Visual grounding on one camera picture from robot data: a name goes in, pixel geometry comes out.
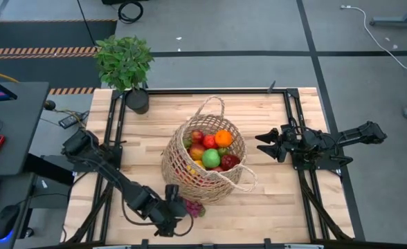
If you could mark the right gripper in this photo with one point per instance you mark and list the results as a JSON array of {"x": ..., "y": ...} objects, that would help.
[{"x": 290, "y": 142}]

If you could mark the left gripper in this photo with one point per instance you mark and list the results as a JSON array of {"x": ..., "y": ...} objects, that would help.
[{"x": 170, "y": 214}]

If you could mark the purple grape bunch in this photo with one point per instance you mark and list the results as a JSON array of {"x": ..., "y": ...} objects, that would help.
[{"x": 194, "y": 208}]

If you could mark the orange tangerine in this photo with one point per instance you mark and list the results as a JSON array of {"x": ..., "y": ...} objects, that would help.
[{"x": 223, "y": 138}]

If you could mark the green pear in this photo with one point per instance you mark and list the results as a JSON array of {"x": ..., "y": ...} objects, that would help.
[{"x": 223, "y": 151}]

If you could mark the yellow bell pepper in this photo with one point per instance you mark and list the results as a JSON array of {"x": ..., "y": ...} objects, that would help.
[{"x": 199, "y": 164}]

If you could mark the red bell pepper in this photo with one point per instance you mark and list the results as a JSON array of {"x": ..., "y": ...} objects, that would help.
[{"x": 217, "y": 169}]

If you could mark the red orange peach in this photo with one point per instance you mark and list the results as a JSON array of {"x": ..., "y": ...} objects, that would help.
[{"x": 209, "y": 141}]

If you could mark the green apple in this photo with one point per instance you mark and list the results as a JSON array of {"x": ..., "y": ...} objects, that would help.
[{"x": 211, "y": 158}]

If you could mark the red yellow apple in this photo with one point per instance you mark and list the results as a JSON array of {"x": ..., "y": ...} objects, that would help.
[{"x": 196, "y": 151}]

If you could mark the small red apple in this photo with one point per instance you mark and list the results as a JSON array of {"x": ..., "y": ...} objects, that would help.
[{"x": 197, "y": 136}]

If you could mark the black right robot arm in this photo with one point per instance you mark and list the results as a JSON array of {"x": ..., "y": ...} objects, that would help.
[{"x": 345, "y": 141}]

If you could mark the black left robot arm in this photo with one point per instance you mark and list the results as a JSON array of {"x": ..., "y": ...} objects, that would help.
[{"x": 103, "y": 166}]

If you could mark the black power adapter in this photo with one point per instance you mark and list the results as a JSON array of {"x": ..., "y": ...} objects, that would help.
[{"x": 70, "y": 120}]

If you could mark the green plant in black pot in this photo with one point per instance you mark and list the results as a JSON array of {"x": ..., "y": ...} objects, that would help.
[{"x": 124, "y": 65}]

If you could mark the black round knob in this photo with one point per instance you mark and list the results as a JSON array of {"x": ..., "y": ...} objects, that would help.
[{"x": 50, "y": 105}]

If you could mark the black computer mouse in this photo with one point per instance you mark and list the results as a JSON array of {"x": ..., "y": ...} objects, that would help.
[{"x": 4, "y": 221}]

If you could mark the grey desk leg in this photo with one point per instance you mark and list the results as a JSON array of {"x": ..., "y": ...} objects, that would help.
[{"x": 397, "y": 23}]

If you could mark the black side desk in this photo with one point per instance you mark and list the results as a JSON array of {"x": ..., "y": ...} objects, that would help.
[{"x": 20, "y": 114}]

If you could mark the black mat hazard striped edge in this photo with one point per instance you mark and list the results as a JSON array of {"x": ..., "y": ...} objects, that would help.
[{"x": 34, "y": 34}]

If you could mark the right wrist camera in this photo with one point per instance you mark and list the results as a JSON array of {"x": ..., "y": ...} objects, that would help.
[{"x": 288, "y": 130}]

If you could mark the black aluminium rig frame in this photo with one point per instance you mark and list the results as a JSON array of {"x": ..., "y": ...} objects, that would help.
[{"x": 176, "y": 91}]

